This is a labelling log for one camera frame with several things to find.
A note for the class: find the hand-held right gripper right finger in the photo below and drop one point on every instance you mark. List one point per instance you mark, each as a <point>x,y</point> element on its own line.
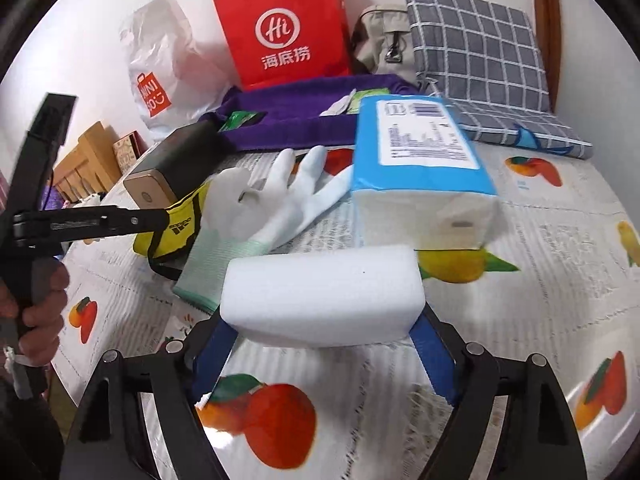
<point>430,355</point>

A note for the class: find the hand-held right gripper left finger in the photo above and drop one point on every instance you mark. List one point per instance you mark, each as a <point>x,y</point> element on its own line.
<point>215,360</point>

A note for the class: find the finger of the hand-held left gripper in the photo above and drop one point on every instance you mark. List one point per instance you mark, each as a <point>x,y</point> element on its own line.
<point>42,150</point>
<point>135,220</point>

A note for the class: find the white sponge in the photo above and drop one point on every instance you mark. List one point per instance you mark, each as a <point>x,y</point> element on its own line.
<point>320,295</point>

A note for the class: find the white knit glove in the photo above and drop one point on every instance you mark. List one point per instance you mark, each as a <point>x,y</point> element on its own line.
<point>260,210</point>

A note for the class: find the purple cloth bag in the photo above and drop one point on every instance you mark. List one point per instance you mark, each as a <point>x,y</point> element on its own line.
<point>300,115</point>

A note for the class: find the person's left forearm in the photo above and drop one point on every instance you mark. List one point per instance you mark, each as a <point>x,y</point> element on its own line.
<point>25,435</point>

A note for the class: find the small white soft pad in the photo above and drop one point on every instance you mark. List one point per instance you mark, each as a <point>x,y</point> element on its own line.
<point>338,106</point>

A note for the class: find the person's left hand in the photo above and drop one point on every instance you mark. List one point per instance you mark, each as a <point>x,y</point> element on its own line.
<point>42,310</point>

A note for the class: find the yellow mesh pouch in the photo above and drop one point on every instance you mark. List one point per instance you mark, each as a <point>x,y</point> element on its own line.
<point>175,225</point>

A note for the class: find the dark box with gold end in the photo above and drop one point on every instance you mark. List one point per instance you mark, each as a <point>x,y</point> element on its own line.
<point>175,150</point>

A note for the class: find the green wet wipes packet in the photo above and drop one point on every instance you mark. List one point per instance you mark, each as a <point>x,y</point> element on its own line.
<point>242,121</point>

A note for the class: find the fruit printed tablecloth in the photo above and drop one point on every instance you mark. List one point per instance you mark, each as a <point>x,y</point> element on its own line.
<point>550,260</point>

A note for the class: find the white plastic shopping bag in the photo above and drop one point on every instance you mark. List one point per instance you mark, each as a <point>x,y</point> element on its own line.
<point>165,50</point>

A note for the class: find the blue tissue pack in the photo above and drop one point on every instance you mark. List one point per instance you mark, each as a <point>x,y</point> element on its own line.
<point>415,135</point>

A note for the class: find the red paper bag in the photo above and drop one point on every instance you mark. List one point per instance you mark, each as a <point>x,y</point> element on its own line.
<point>280,10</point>

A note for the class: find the pale green wipes packet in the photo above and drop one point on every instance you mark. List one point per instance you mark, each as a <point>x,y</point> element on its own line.
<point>367,97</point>

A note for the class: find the grey checked cushion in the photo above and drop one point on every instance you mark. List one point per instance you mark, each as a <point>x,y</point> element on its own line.
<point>480,60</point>

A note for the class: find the beige backpack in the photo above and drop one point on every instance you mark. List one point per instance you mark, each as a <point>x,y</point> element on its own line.
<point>380,35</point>

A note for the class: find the brown wooden door frame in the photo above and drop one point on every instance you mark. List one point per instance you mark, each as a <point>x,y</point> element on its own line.
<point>545,20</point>

